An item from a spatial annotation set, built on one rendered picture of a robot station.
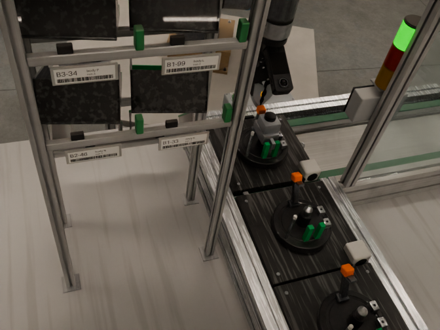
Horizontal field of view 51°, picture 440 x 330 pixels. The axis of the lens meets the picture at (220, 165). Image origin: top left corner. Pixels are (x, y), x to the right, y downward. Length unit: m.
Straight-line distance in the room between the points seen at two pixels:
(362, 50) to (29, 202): 2.88
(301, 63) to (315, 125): 0.43
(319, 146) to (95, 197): 0.65
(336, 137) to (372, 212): 0.25
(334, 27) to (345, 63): 0.47
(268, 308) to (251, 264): 0.10
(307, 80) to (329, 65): 1.70
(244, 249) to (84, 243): 0.38
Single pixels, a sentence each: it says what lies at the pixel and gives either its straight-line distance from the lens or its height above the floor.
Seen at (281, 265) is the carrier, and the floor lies 0.97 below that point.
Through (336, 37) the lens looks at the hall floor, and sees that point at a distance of 3.73.
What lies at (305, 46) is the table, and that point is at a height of 0.86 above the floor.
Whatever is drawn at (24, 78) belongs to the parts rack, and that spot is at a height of 1.44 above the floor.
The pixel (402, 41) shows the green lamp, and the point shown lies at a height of 1.38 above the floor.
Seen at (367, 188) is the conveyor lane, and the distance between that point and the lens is 1.31.
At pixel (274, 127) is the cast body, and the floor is 1.08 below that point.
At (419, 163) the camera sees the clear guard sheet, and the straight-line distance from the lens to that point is 1.37.
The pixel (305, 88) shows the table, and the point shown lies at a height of 0.86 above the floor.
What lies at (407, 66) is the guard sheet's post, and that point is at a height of 1.34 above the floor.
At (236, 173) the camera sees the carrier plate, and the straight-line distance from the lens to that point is 1.17.
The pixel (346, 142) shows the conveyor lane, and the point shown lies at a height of 0.92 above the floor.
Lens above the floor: 1.85
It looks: 48 degrees down
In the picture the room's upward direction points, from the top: 11 degrees clockwise
